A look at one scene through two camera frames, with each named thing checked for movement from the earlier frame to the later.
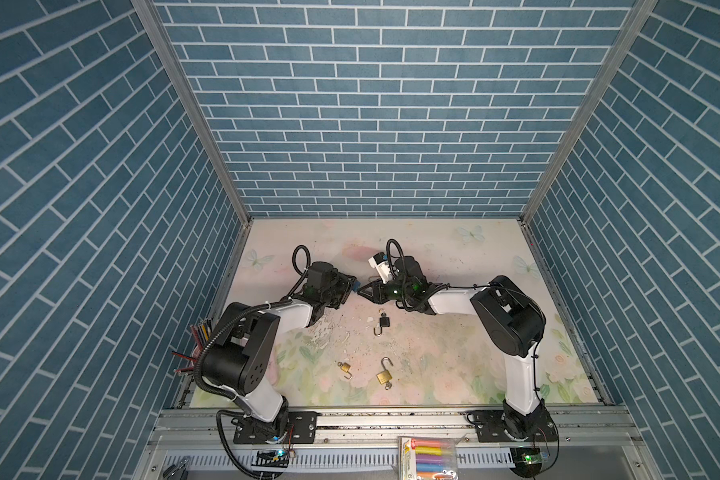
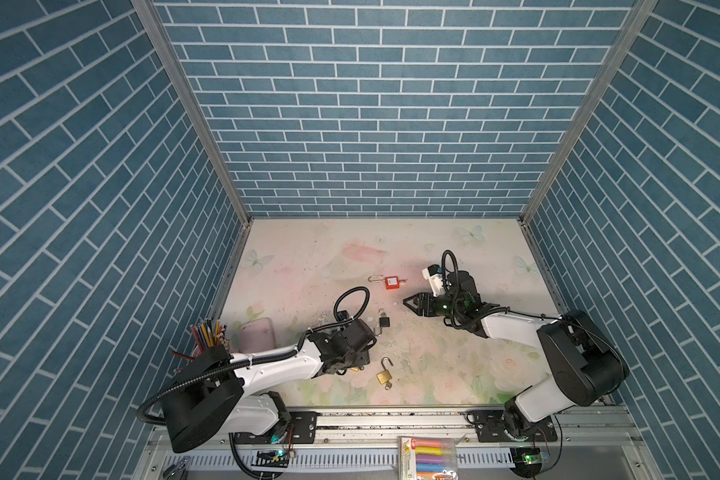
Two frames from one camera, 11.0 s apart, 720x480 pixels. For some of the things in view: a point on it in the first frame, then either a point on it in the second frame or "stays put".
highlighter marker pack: x=427 y=458 stays put
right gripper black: x=377 y=292 to x=422 y=297
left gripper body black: x=337 y=289 to x=353 y=361
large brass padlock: x=385 y=376 stays put
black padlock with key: x=384 y=321 stays put
